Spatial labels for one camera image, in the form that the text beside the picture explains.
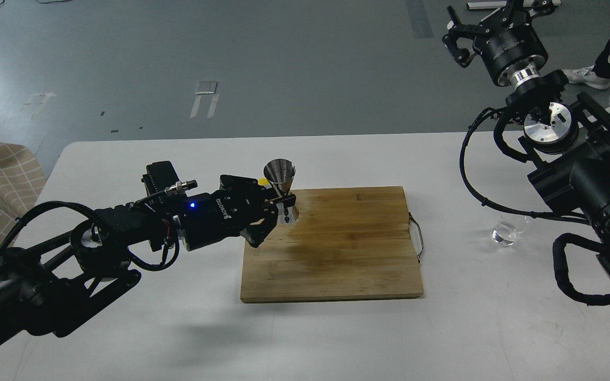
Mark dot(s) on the wooden cutting board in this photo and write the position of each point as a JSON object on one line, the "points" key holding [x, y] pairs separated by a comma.
{"points": [[348, 244]]}

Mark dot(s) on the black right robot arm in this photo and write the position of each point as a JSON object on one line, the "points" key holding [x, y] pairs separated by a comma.
{"points": [[569, 144]]}

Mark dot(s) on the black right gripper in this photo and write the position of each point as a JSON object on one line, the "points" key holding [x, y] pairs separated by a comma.
{"points": [[511, 47]]}

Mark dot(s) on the white floor bar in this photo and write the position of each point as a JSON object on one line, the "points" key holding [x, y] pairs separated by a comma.
{"points": [[490, 5]]}

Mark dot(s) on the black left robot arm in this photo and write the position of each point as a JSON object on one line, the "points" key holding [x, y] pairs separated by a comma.
{"points": [[59, 284]]}

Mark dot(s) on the steel double jigger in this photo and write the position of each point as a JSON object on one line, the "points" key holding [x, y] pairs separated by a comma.
{"points": [[280, 174]]}

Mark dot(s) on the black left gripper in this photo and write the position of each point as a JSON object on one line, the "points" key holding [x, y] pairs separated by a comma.
{"points": [[238, 209]]}

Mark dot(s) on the clear glass cup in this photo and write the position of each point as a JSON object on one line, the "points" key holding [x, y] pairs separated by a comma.
{"points": [[509, 229]]}

